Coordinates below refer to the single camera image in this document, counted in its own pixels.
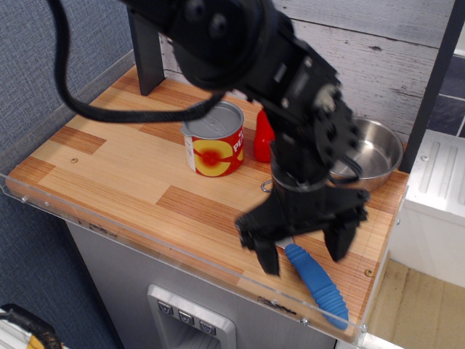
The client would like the yellow object at corner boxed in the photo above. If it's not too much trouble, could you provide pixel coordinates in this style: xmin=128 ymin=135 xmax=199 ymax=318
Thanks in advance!
xmin=26 ymin=334 xmax=45 ymax=349

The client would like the clear acrylic table guard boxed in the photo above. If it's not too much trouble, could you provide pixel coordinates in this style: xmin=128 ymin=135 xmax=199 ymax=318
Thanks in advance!
xmin=1 ymin=64 xmax=408 ymax=342

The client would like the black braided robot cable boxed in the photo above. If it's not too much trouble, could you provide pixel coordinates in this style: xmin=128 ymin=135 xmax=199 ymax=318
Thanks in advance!
xmin=46 ymin=0 xmax=226 ymax=124

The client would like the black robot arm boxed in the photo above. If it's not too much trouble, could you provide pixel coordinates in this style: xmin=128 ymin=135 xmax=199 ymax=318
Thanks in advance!
xmin=127 ymin=1 xmax=369 ymax=275

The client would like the small steel pan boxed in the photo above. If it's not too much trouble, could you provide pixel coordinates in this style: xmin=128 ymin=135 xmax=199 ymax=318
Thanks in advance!
xmin=270 ymin=117 xmax=403 ymax=192

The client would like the blue handled metal fork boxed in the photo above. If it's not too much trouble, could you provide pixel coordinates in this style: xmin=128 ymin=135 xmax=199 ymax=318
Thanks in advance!
xmin=277 ymin=237 xmax=349 ymax=331

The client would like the silver dispenser button panel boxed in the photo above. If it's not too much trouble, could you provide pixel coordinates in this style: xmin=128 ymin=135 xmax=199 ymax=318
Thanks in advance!
xmin=147 ymin=284 xmax=237 ymax=348

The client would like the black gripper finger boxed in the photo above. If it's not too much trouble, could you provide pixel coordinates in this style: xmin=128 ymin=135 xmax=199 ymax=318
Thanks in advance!
xmin=323 ymin=225 xmax=358 ymax=262
xmin=253 ymin=238 xmax=280 ymax=276

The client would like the white toy sink unit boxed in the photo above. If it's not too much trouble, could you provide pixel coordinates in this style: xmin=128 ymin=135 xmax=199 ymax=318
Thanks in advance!
xmin=388 ymin=130 xmax=464 ymax=286

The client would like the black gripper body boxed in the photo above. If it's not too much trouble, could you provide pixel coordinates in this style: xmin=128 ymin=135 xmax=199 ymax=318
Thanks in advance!
xmin=235 ymin=175 xmax=370 ymax=249

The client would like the dark grey left post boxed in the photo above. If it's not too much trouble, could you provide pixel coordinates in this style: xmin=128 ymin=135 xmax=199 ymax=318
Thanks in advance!
xmin=127 ymin=8 xmax=166 ymax=96

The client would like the red yellow food can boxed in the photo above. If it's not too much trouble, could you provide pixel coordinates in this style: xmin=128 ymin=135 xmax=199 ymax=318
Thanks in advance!
xmin=181 ymin=101 xmax=245 ymax=177

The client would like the grey toy fridge cabinet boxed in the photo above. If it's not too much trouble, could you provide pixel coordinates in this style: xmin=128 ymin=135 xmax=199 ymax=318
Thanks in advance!
xmin=68 ymin=223 xmax=336 ymax=348

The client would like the red bell pepper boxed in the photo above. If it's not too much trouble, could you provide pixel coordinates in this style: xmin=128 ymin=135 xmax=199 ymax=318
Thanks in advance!
xmin=254 ymin=109 xmax=275 ymax=163

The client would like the dark grey right post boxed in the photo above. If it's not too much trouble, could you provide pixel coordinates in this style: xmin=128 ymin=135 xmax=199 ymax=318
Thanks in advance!
xmin=399 ymin=0 xmax=464 ymax=173

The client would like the dark grey post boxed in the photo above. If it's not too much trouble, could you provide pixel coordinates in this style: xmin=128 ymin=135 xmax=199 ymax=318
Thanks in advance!
xmin=399 ymin=0 xmax=464 ymax=173
xmin=127 ymin=8 xmax=166 ymax=96

